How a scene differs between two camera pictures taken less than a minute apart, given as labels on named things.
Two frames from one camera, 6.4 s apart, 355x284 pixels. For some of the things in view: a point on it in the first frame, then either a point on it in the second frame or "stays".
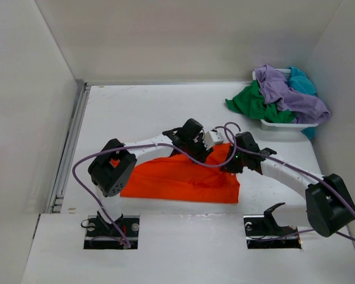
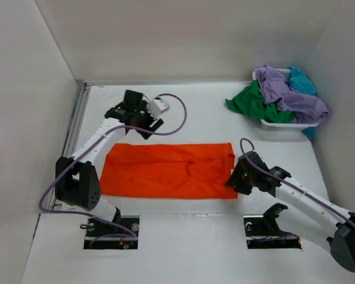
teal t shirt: (299, 81) stays
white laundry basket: (268, 125) stays
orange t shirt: (186, 180) stays
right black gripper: (232, 168) → (235, 179)
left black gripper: (204, 153) → (155, 122)
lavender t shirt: (275, 89) stays
